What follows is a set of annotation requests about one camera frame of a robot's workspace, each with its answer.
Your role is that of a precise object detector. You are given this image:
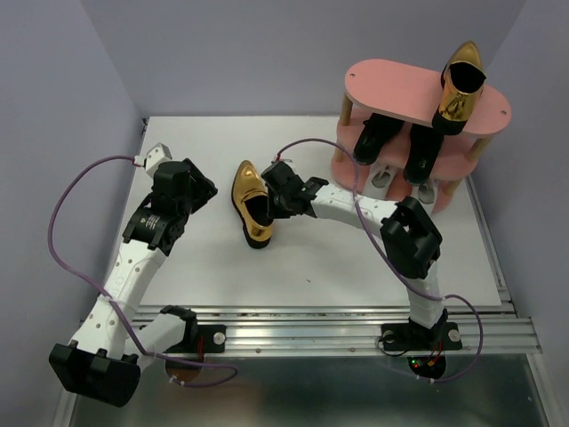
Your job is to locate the gold shoe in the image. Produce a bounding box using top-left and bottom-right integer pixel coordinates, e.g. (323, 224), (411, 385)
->
(431, 40), (486, 136)
(231, 160), (273, 249)

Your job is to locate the white sneaker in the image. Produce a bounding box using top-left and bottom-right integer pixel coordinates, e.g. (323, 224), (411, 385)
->
(370, 163), (397, 191)
(417, 181), (437, 205)

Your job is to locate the black sneaker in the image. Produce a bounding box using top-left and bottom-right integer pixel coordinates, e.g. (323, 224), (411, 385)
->
(352, 113), (404, 165)
(403, 124), (444, 186)

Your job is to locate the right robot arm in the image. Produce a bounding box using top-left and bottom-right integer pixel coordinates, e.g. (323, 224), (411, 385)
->
(261, 161), (462, 352)

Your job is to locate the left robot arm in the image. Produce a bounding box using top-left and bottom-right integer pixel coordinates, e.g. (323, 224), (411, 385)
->
(49, 159), (217, 407)

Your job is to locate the pink three-tier shoe shelf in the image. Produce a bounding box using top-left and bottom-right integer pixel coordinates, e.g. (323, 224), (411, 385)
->
(331, 59), (512, 213)

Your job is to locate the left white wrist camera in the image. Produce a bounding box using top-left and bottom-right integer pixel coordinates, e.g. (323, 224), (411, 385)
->
(142, 143), (172, 178)

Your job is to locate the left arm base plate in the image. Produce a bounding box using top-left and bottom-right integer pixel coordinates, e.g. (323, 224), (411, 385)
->
(175, 324), (227, 356)

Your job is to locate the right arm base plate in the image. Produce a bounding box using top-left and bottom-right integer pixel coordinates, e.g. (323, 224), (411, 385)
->
(378, 322), (463, 353)

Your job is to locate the aluminium mounting rail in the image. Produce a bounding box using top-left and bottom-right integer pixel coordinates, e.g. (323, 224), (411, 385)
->
(192, 306), (541, 359)

